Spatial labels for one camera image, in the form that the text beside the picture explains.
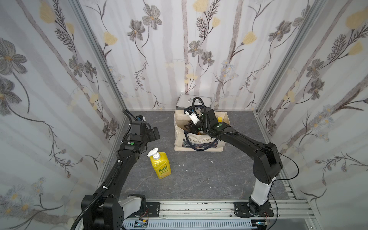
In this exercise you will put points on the yellow Axe pump bottle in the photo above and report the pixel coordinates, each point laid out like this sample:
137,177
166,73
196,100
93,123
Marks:
160,163

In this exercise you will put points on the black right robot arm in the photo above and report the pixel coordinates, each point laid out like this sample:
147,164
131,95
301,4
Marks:
267,162

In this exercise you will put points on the silver aluminium case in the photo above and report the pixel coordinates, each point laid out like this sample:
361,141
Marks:
186,100

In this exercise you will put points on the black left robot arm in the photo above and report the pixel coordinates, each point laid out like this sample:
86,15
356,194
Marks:
102,210

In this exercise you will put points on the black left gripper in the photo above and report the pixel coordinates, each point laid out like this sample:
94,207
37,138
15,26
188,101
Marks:
154,133

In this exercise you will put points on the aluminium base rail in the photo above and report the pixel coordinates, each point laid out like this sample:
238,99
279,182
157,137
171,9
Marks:
223,215

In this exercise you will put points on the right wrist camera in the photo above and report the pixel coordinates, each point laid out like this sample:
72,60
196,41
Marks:
193,115

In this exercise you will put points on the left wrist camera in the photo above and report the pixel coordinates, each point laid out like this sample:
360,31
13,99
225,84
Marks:
140,118

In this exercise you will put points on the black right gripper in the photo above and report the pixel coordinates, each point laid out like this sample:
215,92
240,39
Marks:
198,126

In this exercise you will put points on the beige canvas shopping bag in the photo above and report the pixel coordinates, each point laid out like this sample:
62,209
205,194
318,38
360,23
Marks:
198,141

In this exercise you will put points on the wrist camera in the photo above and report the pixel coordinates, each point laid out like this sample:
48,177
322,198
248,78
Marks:
140,118
193,115

